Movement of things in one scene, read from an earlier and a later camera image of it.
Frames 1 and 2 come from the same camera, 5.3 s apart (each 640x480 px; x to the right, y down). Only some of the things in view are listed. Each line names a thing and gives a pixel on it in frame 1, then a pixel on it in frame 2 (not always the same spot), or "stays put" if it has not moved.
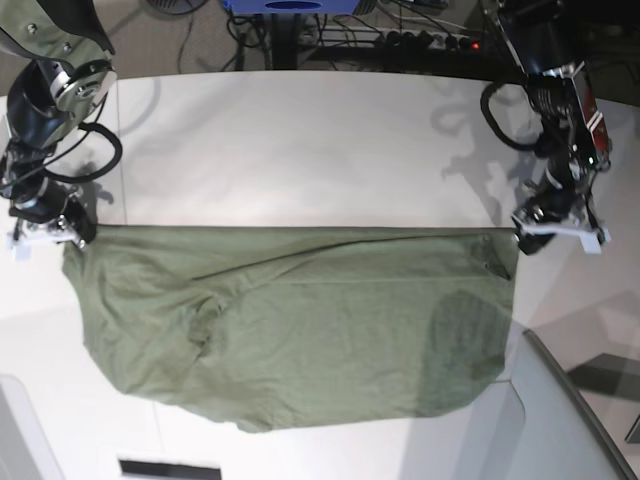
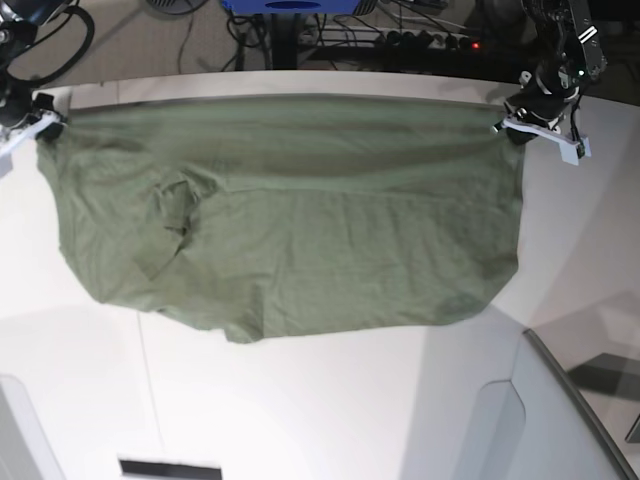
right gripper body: [560, 192] → [542, 98]
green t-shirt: [266, 328] → [266, 216]
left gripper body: [38, 198] → [17, 103]
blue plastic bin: [292, 7] stays put
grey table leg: [284, 41] stays put
